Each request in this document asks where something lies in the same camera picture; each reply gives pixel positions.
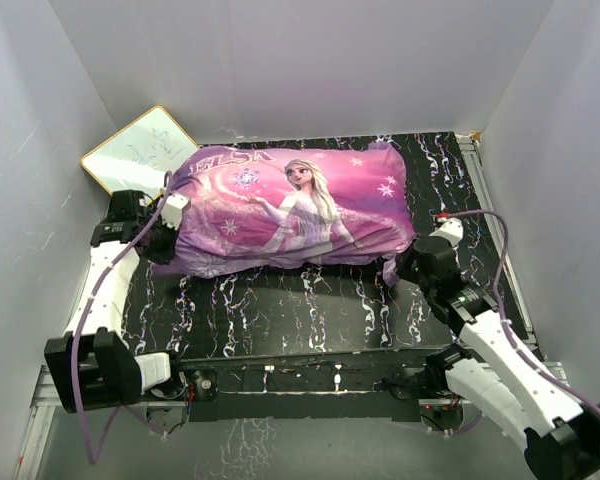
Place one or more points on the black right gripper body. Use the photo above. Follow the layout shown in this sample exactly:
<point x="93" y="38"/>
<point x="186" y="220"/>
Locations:
<point x="408" y="265"/>

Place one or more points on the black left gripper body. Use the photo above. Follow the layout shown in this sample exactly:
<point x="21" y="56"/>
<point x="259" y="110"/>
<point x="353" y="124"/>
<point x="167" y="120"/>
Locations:
<point x="161" y="239"/>

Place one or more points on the pink purple Elsa pillowcase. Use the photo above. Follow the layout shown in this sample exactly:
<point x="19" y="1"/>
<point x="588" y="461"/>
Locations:
<point x="285" y="208"/>

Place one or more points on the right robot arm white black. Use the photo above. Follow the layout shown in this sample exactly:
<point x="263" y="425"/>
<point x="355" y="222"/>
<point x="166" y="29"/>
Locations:
<point x="557" y="432"/>

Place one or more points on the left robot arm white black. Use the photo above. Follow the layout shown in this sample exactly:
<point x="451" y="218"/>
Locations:
<point x="90" y="365"/>

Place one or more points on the black marbled table mat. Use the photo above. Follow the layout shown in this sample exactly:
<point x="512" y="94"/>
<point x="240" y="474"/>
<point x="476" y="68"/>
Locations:
<point x="313" y="309"/>

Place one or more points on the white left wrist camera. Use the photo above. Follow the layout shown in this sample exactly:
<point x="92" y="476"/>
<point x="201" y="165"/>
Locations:
<point x="173" y="210"/>

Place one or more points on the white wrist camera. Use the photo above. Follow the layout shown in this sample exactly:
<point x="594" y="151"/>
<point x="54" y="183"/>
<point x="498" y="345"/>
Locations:
<point x="173" y="210"/>
<point x="449" y="228"/>

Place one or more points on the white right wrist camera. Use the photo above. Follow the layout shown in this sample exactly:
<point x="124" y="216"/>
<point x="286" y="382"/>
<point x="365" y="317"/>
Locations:
<point x="449" y="228"/>

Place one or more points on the small whiteboard wooden frame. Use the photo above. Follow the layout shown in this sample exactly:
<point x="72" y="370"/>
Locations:
<point x="138" y="156"/>

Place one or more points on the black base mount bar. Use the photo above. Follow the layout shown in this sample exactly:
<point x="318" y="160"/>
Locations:
<point x="392" y="384"/>

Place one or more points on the aluminium frame rail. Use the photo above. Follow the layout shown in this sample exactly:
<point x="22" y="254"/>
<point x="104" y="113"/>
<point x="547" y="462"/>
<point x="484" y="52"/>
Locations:
<point x="226" y="210"/>

